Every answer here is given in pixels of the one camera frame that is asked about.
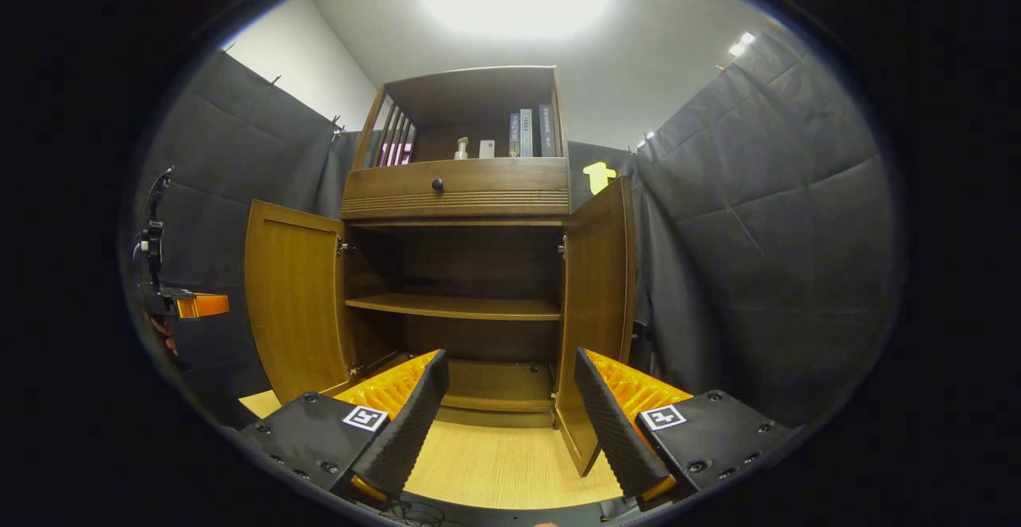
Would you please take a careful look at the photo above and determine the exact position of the wooden inner shelf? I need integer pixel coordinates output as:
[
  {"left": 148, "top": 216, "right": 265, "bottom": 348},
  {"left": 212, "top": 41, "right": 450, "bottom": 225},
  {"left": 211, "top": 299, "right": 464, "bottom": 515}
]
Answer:
[{"left": 345, "top": 293, "right": 563, "bottom": 321}]

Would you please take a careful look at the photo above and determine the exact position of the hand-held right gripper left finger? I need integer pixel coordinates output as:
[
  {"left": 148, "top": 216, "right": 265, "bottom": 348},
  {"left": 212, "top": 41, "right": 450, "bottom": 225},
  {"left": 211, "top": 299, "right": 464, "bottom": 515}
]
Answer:
[{"left": 239, "top": 349, "right": 450, "bottom": 504}]

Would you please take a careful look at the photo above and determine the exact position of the black backdrop cloth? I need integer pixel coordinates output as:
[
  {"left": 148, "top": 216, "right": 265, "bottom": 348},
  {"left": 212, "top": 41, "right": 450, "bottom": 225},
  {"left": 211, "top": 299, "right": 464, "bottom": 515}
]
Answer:
[{"left": 128, "top": 29, "right": 898, "bottom": 424}]

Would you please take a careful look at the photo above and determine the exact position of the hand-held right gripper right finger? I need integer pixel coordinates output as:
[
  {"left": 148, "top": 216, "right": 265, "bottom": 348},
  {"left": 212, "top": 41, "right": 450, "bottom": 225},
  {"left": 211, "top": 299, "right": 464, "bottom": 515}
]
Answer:
[{"left": 574, "top": 347, "right": 798, "bottom": 502}]

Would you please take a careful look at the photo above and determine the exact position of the wooden drawer with black knob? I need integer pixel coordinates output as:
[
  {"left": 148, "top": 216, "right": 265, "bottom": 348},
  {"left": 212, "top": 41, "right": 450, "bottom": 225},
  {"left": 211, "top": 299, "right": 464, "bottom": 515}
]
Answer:
[{"left": 341, "top": 157, "right": 571, "bottom": 219}]

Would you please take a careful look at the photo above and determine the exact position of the wooden double-door shoe cabinet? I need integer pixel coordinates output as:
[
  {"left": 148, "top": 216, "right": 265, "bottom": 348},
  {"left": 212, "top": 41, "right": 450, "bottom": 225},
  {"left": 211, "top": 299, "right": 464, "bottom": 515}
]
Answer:
[{"left": 243, "top": 65, "right": 637, "bottom": 478}]

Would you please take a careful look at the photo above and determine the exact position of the wooden shoe cabinet door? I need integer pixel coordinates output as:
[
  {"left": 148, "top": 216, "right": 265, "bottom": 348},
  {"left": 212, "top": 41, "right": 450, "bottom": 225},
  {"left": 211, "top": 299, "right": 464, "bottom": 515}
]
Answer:
[
  {"left": 554, "top": 175, "right": 637, "bottom": 478},
  {"left": 244, "top": 199, "right": 358, "bottom": 405}
]

